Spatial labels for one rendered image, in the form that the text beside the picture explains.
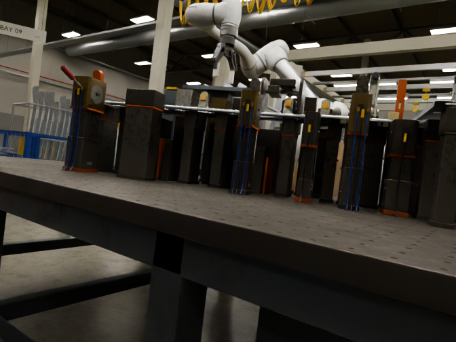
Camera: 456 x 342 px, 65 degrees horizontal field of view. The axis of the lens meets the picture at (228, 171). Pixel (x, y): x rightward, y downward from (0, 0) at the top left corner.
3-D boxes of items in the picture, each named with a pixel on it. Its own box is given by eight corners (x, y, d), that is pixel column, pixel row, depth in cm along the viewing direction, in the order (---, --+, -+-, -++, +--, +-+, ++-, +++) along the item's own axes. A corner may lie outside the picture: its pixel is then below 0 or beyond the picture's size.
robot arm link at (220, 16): (241, 30, 185) (217, 30, 188) (245, 1, 185) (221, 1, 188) (237, 22, 174) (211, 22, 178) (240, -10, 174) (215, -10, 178)
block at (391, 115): (377, 207, 137) (389, 111, 137) (376, 206, 140) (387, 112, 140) (387, 208, 136) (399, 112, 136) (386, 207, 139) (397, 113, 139)
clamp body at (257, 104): (224, 193, 117) (237, 87, 117) (234, 193, 129) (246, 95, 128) (244, 196, 115) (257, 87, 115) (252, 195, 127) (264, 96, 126)
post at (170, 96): (154, 174, 185) (163, 89, 185) (161, 175, 193) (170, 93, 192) (167, 176, 183) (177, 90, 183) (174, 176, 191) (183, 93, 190)
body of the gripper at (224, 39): (226, 41, 187) (224, 59, 187) (217, 35, 180) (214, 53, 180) (238, 40, 183) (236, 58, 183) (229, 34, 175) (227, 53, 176)
